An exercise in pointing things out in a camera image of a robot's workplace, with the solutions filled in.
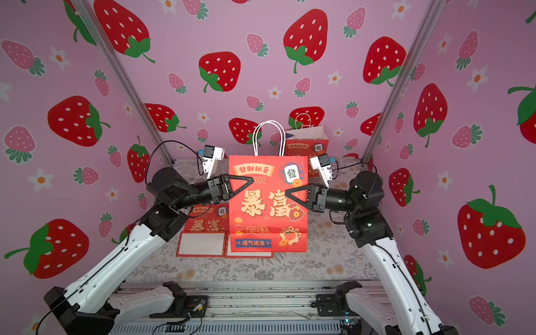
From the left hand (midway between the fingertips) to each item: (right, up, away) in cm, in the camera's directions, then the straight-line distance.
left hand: (251, 183), depth 52 cm
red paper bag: (-14, -31, +34) cm, 48 cm away
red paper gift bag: (-26, -23, +41) cm, 54 cm away
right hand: (+10, -3, +2) cm, 11 cm away
